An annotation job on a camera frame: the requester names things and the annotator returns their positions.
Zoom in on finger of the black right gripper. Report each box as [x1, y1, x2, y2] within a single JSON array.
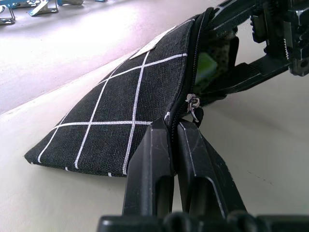
[[211, 0, 252, 37], [204, 54, 291, 94]]

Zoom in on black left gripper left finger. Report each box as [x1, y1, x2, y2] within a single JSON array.
[[121, 117, 175, 218]]

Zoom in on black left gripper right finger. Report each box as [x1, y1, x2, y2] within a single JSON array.
[[177, 119, 250, 216]]

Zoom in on green highlighter pen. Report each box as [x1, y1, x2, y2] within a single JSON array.
[[195, 51, 218, 85]]

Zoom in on black checkered pencil pouch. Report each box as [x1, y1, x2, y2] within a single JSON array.
[[23, 6, 240, 179]]

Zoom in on silver metal clip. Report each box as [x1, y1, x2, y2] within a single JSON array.
[[27, 0, 60, 18], [0, 4, 17, 25]]

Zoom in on blue clip hanger frame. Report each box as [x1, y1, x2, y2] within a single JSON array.
[[0, 0, 109, 8]]

